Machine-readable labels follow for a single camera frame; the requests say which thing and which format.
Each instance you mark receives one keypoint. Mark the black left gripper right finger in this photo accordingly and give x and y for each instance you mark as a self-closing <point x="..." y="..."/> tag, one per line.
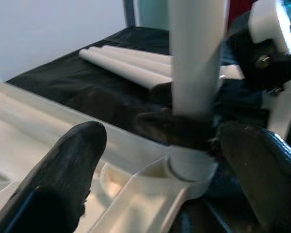
<point x="264" y="182"/>

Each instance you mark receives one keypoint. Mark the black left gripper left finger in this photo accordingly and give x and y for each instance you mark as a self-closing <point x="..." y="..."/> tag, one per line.
<point x="58" y="182"/>

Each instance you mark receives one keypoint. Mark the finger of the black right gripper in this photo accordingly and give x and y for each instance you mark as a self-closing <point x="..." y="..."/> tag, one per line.
<point x="179" y="131"/>
<point x="162" y="93"/>

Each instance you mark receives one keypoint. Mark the white plastic table leg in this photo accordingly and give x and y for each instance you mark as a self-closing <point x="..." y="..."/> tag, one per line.
<point x="135" y="59"/>
<point x="196" y="60"/>
<point x="126" y="70"/>
<point x="145" y="51"/>

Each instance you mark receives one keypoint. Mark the white plastic table top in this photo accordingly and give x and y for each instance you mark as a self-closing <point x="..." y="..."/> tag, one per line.
<point x="26" y="121"/>

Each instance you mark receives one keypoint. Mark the red object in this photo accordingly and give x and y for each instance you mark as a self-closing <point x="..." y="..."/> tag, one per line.
<point x="237" y="7"/>

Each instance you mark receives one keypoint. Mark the black plastic table cover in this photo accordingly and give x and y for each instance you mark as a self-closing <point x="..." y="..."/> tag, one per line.
<point x="75" y="85"/>

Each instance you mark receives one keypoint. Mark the dark grey window frame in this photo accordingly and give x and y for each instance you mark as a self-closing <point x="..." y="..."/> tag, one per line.
<point x="129" y="12"/>

